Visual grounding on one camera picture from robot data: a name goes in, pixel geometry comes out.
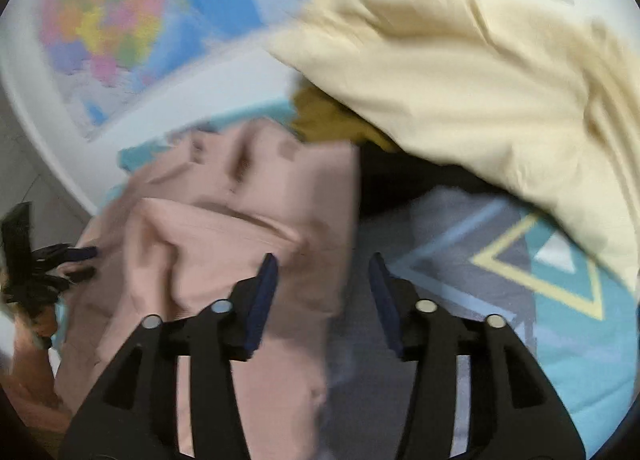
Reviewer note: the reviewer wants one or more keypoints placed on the cream blanket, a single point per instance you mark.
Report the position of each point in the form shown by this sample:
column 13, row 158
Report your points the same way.
column 515, row 93

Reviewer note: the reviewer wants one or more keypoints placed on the pink garment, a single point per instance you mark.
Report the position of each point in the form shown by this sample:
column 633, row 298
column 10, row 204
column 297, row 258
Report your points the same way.
column 194, row 222

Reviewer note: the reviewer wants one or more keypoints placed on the teal geometric bed sheet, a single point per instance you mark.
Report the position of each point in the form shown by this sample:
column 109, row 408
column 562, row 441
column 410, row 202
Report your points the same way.
column 477, row 253

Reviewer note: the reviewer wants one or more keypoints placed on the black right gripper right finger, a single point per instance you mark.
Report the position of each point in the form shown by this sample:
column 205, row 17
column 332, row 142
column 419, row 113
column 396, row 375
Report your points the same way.
column 514, row 410

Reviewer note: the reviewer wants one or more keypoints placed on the colourful wall map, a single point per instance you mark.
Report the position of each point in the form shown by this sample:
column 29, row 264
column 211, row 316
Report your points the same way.
column 104, row 53

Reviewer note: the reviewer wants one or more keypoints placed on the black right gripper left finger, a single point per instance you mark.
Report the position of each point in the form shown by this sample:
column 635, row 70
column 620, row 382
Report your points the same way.
column 132, row 410

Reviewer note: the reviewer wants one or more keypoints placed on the mustard yellow garment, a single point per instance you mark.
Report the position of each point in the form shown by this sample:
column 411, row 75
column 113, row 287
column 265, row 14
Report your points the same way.
column 320, row 118

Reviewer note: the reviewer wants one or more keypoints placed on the person in dark cap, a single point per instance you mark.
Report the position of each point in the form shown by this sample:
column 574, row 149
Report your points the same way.
column 32, row 282

